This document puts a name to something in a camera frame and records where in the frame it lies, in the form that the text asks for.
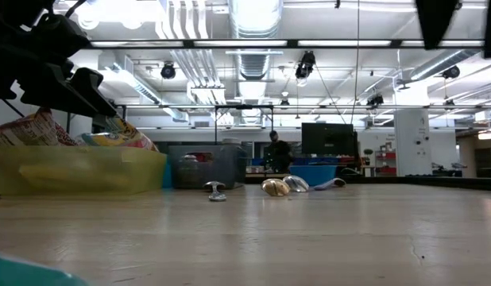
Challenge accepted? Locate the black overhead rig crossbar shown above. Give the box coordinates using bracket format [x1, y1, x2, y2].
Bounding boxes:
[86, 38, 487, 50]

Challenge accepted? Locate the red storage shelf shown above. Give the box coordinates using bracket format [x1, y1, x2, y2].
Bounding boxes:
[374, 142, 397, 176]

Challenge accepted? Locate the purple-handled silver spoon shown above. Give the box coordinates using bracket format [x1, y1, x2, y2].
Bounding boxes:
[311, 177, 347, 191]

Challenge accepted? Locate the silver ventilation duct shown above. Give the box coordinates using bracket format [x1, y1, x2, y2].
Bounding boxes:
[228, 0, 285, 124]

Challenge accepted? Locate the yellow blue-edged ramen packet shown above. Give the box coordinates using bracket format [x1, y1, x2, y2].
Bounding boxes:
[79, 132, 126, 147]

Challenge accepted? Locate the orange-handled silver spoon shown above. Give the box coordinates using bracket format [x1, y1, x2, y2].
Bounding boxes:
[282, 175, 310, 194]

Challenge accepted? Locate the yellow plastic bin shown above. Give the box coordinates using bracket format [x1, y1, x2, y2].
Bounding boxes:
[0, 145, 168, 196]

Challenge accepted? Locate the black background rig frame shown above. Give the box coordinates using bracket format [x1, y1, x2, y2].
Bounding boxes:
[114, 103, 275, 146]

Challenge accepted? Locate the red and yellow ramen packet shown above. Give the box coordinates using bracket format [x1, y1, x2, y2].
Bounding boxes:
[104, 114, 159, 153]

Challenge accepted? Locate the red and white ramen packet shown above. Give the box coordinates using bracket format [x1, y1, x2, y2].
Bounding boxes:
[0, 107, 82, 147]

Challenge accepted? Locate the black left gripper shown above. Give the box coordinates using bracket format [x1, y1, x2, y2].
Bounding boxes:
[0, 15, 118, 119]

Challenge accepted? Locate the white pillar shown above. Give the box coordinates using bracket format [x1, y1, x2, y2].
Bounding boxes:
[394, 109, 434, 178]

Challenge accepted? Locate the person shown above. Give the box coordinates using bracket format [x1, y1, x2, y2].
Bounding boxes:
[264, 129, 295, 175]

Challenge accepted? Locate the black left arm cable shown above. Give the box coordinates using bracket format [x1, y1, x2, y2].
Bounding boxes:
[2, 99, 26, 119]

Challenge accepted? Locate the all-silver spoon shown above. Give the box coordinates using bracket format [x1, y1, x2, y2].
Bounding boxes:
[203, 180, 228, 203]

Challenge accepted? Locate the blue bowl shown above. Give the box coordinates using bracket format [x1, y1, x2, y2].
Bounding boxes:
[289, 164, 338, 187]

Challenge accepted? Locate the blue plastic bin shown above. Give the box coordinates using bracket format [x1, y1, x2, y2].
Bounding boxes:
[162, 153, 172, 189]

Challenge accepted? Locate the grey plastic bin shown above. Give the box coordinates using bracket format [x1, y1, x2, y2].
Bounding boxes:
[168, 143, 247, 190]

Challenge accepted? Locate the green-handled gold spoon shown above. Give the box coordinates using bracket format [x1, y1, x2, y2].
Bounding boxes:
[260, 178, 291, 198]

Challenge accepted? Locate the black monitor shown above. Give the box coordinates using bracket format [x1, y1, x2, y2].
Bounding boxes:
[300, 122, 360, 167]

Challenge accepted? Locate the black aluminium table frame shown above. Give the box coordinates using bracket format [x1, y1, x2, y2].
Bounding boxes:
[243, 173, 491, 192]

